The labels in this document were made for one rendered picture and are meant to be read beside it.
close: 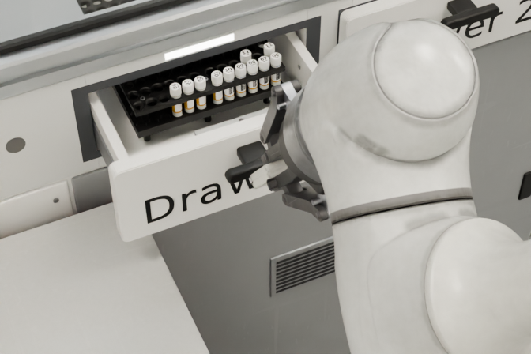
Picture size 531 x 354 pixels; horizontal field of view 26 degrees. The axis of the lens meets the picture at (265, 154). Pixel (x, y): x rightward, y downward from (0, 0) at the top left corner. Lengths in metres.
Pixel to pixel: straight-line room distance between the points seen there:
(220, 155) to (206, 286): 0.42
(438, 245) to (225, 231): 0.78
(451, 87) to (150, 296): 0.59
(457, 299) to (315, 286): 0.97
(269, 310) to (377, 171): 0.93
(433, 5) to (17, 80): 0.48
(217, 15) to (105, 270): 0.30
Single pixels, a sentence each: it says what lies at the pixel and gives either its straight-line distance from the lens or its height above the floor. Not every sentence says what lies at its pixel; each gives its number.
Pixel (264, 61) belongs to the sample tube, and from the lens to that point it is 1.27.
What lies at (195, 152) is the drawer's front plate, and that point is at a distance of 1.16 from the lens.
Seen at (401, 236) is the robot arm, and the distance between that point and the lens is 0.76.
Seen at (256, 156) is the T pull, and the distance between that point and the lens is 1.17.
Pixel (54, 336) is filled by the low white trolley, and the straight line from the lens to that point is 1.24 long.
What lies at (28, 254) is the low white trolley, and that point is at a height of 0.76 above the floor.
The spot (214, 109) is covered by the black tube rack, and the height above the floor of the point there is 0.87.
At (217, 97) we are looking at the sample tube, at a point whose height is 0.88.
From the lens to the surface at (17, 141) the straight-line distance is 1.26.
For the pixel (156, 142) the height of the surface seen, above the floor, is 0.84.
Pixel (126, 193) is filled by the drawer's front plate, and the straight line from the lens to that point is 1.17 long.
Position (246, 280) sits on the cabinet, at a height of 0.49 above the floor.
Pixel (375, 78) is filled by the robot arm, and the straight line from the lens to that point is 0.74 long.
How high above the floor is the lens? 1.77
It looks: 47 degrees down
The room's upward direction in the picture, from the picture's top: straight up
